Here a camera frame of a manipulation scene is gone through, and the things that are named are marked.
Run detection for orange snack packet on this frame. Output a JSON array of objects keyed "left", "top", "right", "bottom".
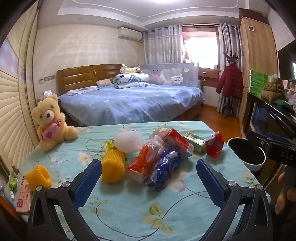
[{"left": 128, "top": 144, "right": 160, "bottom": 184}]

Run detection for cream teddy bear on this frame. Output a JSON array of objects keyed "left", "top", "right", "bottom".
[{"left": 31, "top": 94, "right": 80, "bottom": 152}]

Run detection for grey patterned curtain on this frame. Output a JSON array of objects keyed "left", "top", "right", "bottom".
[
  {"left": 218, "top": 22, "right": 243, "bottom": 114},
  {"left": 143, "top": 24, "right": 183, "bottom": 65}
]

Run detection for blue printed pillow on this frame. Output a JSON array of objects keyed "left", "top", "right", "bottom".
[{"left": 67, "top": 86, "right": 102, "bottom": 96}]

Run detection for black wall television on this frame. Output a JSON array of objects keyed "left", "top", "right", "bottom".
[{"left": 277, "top": 43, "right": 296, "bottom": 79}]

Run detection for window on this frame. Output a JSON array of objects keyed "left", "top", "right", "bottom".
[{"left": 182, "top": 25, "right": 220, "bottom": 69}]

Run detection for red padded coat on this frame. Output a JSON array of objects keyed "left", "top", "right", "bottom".
[{"left": 216, "top": 64, "right": 243, "bottom": 98}]

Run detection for pink plush toy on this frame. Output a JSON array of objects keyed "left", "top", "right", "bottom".
[{"left": 148, "top": 74, "right": 171, "bottom": 85}]

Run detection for yellow white plush toy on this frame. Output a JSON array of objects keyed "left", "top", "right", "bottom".
[{"left": 120, "top": 64, "right": 141, "bottom": 75}]

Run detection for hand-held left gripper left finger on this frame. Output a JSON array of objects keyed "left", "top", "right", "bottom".
[{"left": 27, "top": 159, "right": 102, "bottom": 241}]

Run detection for green snack packet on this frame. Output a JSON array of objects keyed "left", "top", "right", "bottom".
[{"left": 183, "top": 132, "right": 207, "bottom": 154}]

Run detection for round black trash bin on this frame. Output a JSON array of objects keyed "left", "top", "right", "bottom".
[{"left": 227, "top": 137, "right": 266, "bottom": 171}]

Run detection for wooden desk with drawers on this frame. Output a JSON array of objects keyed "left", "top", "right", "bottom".
[{"left": 198, "top": 68, "right": 219, "bottom": 98}]

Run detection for red snack packet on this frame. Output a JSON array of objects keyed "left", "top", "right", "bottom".
[{"left": 205, "top": 131, "right": 225, "bottom": 159}]

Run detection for person's right hand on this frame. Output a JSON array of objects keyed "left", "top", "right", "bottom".
[{"left": 275, "top": 172, "right": 296, "bottom": 215}]

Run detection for dark wooden coat rack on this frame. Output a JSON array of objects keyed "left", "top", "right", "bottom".
[{"left": 223, "top": 52, "right": 240, "bottom": 116}]

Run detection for small green wrapper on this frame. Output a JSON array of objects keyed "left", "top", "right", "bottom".
[{"left": 8, "top": 167, "right": 20, "bottom": 193}]

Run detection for green cloth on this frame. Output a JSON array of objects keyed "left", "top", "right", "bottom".
[{"left": 275, "top": 99, "right": 292, "bottom": 109}]

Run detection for tall wooden wardrobe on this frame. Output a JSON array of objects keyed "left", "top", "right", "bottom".
[{"left": 238, "top": 8, "right": 279, "bottom": 130}]

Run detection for white foam fruit net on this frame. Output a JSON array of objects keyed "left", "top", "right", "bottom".
[{"left": 115, "top": 131, "right": 144, "bottom": 153}]

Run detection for blue plastic packet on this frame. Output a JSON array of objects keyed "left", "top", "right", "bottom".
[{"left": 147, "top": 149, "right": 181, "bottom": 191}]

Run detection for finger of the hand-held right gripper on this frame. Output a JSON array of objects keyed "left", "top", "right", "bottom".
[{"left": 245, "top": 130, "right": 271, "bottom": 153}]

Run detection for small beige pillow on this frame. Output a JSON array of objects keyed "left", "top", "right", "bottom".
[{"left": 96, "top": 79, "right": 114, "bottom": 87}]

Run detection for red and white carton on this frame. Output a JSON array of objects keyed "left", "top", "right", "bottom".
[{"left": 159, "top": 128, "right": 194, "bottom": 160}]

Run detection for grey mesh bed rail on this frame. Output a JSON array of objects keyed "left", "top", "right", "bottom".
[{"left": 139, "top": 62, "right": 199, "bottom": 87}]

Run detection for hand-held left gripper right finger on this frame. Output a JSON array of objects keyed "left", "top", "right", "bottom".
[{"left": 196, "top": 159, "right": 274, "bottom": 241}]

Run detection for brown plush toy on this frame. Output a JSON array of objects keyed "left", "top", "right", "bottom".
[{"left": 261, "top": 77, "right": 287, "bottom": 101}]

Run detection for small yellow foam fruit net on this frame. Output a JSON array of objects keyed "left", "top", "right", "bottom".
[{"left": 25, "top": 165, "right": 53, "bottom": 192}]

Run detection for folded blue white quilt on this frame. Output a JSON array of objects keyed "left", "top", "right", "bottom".
[{"left": 113, "top": 73, "right": 151, "bottom": 89}]

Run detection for white tissue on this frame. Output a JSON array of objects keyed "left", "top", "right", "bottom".
[{"left": 149, "top": 126, "right": 170, "bottom": 139}]

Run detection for white air conditioner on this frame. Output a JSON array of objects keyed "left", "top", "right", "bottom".
[{"left": 117, "top": 27, "right": 142, "bottom": 40}]

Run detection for stack of green boxes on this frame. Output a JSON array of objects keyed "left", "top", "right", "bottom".
[{"left": 249, "top": 70, "right": 270, "bottom": 96}]

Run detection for wooden headboard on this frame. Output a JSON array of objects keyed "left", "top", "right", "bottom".
[{"left": 57, "top": 64, "right": 125, "bottom": 95}]

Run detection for black glossy cabinet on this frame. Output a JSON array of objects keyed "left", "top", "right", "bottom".
[{"left": 245, "top": 91, "right": 296, "bottom": 144}]

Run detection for large yellow foam fruit net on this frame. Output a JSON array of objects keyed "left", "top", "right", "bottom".
[{"left": 102, "top": 149, "right": 126, "bottom": 184}]

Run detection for cream louvred closet doors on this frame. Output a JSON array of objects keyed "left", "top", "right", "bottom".
[{"left": 0, "top": 2, "right": 40, "bottom": 172}]

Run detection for teal floral tablecloth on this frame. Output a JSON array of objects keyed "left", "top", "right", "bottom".
[{"left": 17, "top": 120, "right": 271, "bottom": 241}]

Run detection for bed with blue sheet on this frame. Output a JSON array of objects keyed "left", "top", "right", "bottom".
[{"left": 58, "top": 83, "right": 205, "bottom": 127}]

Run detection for shiny yellow candy wrapper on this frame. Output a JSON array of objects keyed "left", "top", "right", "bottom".
[{"left": 105, "top": 140, "right": 117, "bottom": 153}]

